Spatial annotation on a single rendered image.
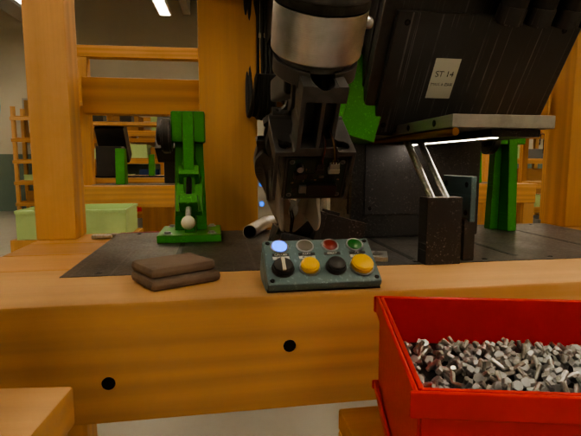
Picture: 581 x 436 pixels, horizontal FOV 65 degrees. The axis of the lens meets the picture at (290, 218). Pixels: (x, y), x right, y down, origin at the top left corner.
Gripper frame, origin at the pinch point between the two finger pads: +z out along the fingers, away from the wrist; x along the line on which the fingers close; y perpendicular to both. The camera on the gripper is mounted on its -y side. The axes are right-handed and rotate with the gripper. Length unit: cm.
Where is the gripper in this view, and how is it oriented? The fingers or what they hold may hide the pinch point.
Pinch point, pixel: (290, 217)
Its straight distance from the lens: 53.0
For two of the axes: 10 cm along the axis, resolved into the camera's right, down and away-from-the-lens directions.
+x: 9.9, -0.2, 1.6
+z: -0.9, 7.5, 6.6
